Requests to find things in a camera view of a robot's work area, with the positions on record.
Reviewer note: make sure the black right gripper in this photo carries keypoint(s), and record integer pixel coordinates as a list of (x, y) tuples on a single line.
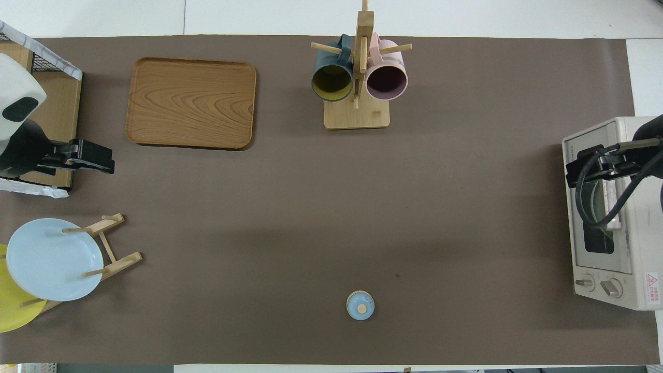
[(608, 160)]

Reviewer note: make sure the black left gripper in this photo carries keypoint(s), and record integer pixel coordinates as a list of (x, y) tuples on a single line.
[(77, 151)]

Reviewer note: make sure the glass oven door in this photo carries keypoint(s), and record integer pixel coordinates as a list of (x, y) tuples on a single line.
[(598, 243)]

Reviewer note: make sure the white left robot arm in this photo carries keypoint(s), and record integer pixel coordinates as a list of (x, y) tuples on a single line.
[(15, 77)]

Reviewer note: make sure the cream toaster oven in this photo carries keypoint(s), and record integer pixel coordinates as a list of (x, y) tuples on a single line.
[(642, 248)]

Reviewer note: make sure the oven control knob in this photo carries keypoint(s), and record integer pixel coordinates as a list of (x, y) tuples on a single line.
[(585, 283), (613, 288)]

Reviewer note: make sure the light blue plate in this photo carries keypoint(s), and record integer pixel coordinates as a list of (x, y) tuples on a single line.
[(49, 259)]

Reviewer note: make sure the wooden plate rack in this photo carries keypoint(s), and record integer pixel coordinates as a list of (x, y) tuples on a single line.
[(121, 261)]

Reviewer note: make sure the wooden tray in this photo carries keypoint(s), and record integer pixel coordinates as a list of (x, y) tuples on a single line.
[(190, 102)]

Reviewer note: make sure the yellow plate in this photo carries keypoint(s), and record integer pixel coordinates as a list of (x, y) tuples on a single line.
[(13, 311)]

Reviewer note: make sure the pink mug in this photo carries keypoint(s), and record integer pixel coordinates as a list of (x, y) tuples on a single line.
[(387, 80)]

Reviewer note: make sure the wooden mug tree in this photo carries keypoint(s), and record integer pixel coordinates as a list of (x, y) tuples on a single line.
[(357, 111)]

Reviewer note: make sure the brown table mat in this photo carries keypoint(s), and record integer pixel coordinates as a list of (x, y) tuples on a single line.
[(331, 207)]

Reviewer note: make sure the small blue white knob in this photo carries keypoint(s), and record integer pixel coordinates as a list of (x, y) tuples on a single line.
[(360, 305)]

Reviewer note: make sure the dark teal mug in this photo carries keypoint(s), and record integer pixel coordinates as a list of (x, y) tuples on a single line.
[(331, 83)]

